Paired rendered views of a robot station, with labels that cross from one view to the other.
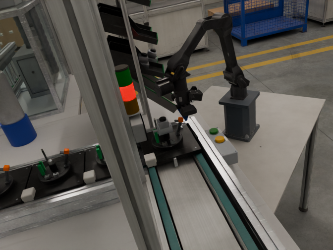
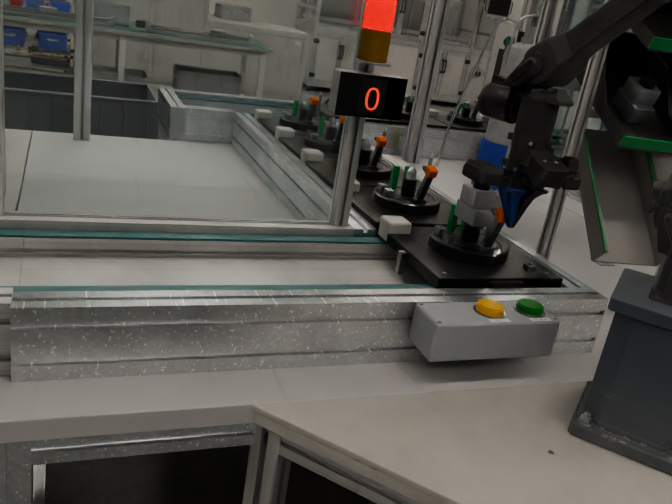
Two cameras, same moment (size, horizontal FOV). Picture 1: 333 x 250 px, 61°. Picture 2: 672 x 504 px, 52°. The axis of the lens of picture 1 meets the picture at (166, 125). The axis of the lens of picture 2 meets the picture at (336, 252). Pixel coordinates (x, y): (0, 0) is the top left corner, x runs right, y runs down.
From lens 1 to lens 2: 120 cm
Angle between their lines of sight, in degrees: 66
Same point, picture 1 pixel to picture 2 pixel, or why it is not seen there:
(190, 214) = (251, 273)
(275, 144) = (574, 488)
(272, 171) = (422, 445)
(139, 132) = (334, 89)
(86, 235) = not seen: hidden behind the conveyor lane
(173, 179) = (356, 270)
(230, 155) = (425, 317)
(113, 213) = not seen: hidden behind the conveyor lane
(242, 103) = (625, 293)
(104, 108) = not seen: outside the picture
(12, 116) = (497, 130)
